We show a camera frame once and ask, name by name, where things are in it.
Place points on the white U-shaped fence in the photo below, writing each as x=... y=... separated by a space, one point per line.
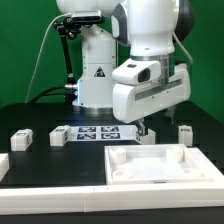
x=116 y=197

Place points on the white square tabletop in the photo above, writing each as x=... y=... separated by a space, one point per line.
x=151 y=164

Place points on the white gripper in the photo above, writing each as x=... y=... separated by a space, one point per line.
x=131 y=103

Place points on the AprilTag marker sheet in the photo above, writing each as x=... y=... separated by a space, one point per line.
x=103 y=133

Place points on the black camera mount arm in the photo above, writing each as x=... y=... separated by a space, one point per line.
x=68 y=50

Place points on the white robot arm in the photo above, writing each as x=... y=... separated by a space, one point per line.
x=129 y=67

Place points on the grey camera on mount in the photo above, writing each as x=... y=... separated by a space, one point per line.
x=87 y=17

